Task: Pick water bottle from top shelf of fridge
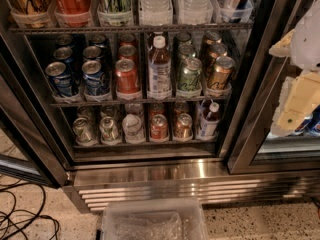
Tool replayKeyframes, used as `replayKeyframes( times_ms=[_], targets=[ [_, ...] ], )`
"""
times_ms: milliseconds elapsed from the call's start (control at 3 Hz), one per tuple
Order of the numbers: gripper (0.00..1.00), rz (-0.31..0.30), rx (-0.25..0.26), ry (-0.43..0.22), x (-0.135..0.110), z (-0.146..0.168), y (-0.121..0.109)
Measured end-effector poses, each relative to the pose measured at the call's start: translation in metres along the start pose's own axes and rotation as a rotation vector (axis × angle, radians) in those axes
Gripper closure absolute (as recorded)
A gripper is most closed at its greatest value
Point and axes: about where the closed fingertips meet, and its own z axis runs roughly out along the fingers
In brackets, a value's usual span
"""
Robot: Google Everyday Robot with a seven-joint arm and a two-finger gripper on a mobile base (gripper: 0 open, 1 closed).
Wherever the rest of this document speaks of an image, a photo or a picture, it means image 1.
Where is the brown tea bottle white cap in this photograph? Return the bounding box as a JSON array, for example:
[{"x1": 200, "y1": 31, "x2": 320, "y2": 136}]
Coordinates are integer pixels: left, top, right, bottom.
[{"x1": 148, "y1": 36, "x2": 172, "y2": 100}]

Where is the clear plastic storage bin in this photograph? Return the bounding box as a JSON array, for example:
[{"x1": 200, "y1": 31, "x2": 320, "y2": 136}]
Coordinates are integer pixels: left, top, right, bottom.
[{"x1": 100, "y1": 198, "x2": 209, "y2": 240}]

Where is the orange can bottom shelf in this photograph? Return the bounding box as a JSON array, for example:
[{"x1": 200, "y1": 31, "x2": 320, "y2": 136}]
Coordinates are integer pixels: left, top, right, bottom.
[{"x1": 174, "y1": 113, "x2": 193, "y2": 141}]

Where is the middle wire shelf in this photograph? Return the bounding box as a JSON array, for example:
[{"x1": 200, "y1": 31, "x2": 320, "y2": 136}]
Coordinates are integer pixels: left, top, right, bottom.
[{"x1": 50, "y1": 94, "x2": 231, "y2": 107}]

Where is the open left fridge door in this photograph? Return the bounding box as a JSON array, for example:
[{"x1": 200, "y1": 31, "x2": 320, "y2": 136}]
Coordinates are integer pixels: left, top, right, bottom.
[{"x1": 0, "y1": 39, "x2": 68, "y2": 188}]

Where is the front blue Pepsi can right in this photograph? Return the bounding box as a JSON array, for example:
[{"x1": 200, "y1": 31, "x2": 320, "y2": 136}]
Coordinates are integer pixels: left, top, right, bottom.
[{"x1": 82, "y1": 60, "x2": 110, "y2": 96}]

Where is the clear water bottle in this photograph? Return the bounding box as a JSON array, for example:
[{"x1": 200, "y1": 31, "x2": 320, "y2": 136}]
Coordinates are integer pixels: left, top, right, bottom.
[
  {"x1": 138, "y1": 0, "x2": 173, "y2": 26},
  {"x1": 174, "y1": 0, "x2": 213, "y2": 25}
]

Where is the green can top shelf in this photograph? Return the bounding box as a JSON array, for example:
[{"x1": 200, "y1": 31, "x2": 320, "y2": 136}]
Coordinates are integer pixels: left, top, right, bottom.
[{"x1": 97, "y1": 0, "x2": 133, "y2": 26}]

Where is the small tea bottle bottom shelf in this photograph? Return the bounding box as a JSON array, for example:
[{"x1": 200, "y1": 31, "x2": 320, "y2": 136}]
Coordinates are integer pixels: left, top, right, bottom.
[{"x1": 197, "y1": 102, "x2": 220, "y2": 140}]

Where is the front blue Pepsi can left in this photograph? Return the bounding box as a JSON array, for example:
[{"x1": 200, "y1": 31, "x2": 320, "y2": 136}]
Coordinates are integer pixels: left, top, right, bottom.
[{"x1": 45, "y1": 61, "x2": 79, "y2": 98}]

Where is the front green can middle shelf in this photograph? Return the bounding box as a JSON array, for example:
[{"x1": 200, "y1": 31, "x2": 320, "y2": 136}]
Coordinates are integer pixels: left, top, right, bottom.
[{"x1": 177, "y1": 57, "x2": 202, "y2": 98}]

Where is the red can bottom shelf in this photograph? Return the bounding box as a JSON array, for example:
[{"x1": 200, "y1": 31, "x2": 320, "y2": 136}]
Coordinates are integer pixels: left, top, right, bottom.
[{"x1": 150, "y1": 114, "x2": 168, "y2": 141}]

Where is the stainless steel display fridge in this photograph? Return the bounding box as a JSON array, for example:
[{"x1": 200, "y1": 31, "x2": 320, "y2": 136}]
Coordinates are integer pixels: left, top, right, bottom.
[{"x1": 0, "y1": 0, "x2": 320, "y2": 213}]

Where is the black floor cable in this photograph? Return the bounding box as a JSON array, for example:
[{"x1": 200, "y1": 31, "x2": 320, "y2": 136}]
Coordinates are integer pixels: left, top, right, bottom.
[{"x1": 0, "y1": 175, "x2": 61, "y2": 240}]

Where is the red Coca-Cola can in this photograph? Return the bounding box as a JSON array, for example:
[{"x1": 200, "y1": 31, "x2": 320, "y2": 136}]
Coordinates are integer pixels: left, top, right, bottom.
[{"x1": 56, "y1": 0, "x2": 91, "y2": 27}]

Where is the wire shelf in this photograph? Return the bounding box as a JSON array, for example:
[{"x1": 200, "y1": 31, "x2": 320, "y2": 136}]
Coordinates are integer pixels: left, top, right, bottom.
[
  {"x1": 50, "y1": 94, "x2": 231, "y2": 107},
  {"x1": 9, "y1": 22, "x2": 253, "y2": 35}
]

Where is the top wire shelf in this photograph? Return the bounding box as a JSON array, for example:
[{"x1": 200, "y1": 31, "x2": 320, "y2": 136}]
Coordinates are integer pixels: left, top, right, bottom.
[{"x1": 9, "y1": 22, "x2": 253, "y2": 35}]

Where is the blue pepsi can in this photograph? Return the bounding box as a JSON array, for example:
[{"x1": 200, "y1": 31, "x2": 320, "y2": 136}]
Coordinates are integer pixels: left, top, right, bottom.
[
  {"x1": 45, "y1": 61, "x2": 79, "y2": 98},
  {"x1": 82, "y1": 60, "x2": 110, "y2": 96}
]

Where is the front red soda can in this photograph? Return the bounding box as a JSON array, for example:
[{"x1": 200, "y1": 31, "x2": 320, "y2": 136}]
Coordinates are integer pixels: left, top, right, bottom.
[{"x1": 114, "y1": 59, "x2": 142, "y2": 100}]

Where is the gold can shelf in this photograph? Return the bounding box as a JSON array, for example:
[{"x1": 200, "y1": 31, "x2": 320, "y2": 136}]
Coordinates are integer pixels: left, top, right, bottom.
[
  {"x1": 8, "y1": 0, "x2": 56, "y2": 28},
  {"x1": 207, "y1": 56, "x2": 235, "y2": 91}
]

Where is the clear bottle bottom shelf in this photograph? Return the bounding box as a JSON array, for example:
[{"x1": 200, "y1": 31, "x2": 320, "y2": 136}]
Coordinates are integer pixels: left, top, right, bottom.
[{"x1": 122, "y1": 114, "x2": 145, "y2": 144}]

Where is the green can shelf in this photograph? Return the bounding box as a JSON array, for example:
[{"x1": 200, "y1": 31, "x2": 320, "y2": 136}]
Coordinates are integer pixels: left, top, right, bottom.
[
  {"x1": 73, "y1": 117, "x2": 98, "y2": 147},
  {"x1": 99, "y1": 116, "x2": 121, "y2": 145},
  {"x1": 177, "y1": 57, "x2": 202, "y2": 98},
  {"x1": 97, "y1": 0, "x2": 133, "y2": 26}
]

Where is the front gold can middle shelf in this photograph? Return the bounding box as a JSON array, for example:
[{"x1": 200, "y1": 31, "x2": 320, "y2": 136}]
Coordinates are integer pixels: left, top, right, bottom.
[{"x1": 207, "y1": 56, "x2": 235, "y2": 91}]

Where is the gold can top shelf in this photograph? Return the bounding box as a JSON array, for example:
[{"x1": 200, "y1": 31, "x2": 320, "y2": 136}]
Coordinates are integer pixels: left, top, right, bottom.
[{"x1": 8, "y1": 0, "x2": 56, "y2": 28}]

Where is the green can bottom shelf left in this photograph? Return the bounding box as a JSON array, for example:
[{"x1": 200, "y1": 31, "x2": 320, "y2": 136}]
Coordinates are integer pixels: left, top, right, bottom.
[{"x1": 73, "y1": 117, "x2": 98, "y2": 147}]

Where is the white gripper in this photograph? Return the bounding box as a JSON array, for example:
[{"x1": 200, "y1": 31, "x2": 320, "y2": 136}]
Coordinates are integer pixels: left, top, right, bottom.
[{"x1": 269, "y1": 0, "x2": 320, "y2": 137}]

